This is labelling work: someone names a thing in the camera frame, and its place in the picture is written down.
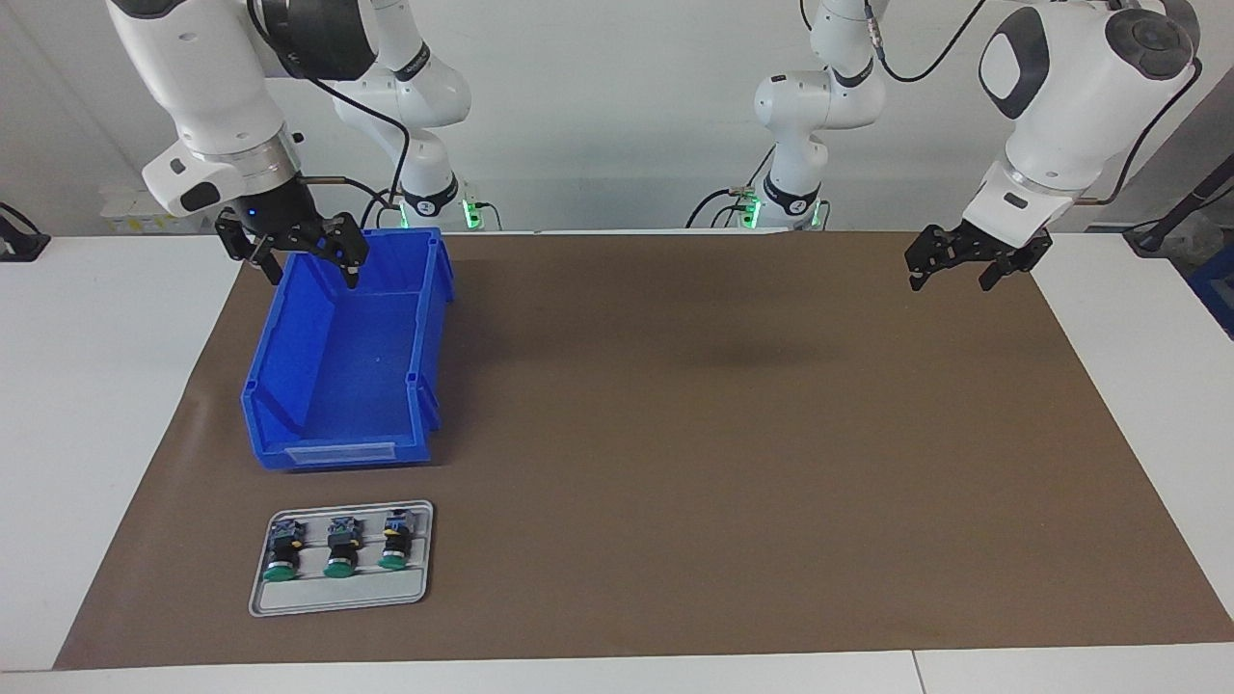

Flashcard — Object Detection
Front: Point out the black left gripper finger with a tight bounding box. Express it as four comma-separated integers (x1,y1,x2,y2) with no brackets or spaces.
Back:
904,227,965,292
979,236,1054,292

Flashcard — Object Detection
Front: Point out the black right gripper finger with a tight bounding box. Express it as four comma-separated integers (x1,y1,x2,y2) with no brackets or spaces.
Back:
310,217,370,288
214,214,285,287

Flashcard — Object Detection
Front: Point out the green push button switch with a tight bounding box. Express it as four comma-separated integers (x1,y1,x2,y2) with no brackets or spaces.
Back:
263,519,308,583
323,516,364,579
378,509,416,572

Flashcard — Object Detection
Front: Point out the blue plastic storage bin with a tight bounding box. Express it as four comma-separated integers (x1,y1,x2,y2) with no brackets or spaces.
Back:
239,227,456,473

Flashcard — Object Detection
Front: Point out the black stand pole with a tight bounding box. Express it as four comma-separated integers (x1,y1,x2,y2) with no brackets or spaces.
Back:
1123,152,1234,256

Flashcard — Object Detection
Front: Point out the blue crate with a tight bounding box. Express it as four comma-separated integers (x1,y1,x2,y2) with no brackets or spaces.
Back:
1188,246,1234,340

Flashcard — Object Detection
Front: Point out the grey metal tray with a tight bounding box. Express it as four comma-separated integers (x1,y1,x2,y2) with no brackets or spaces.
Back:
248,499,435,618

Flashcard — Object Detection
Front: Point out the brown table mat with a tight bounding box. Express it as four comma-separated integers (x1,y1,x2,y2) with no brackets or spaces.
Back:
53,229,1234,671

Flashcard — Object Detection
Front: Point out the black base power cable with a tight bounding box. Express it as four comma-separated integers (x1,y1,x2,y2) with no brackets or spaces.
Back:
684,145,777,230
360,188,406,230

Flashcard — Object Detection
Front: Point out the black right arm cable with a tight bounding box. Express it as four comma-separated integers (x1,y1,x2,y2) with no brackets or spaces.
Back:
249,0,416,232

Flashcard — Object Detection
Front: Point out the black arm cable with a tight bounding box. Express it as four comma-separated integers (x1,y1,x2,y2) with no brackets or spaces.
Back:
249,0,416,232
863,0,1206,205

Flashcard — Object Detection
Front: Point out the white wall socket box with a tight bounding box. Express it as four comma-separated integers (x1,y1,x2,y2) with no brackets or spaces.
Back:
99,186,184,234

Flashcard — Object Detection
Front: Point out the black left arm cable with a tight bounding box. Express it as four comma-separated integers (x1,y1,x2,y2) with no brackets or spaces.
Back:
863,0,1206,205

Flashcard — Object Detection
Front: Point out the black clamp mount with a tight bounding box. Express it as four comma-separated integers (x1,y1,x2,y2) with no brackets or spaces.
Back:
0,202,51,263

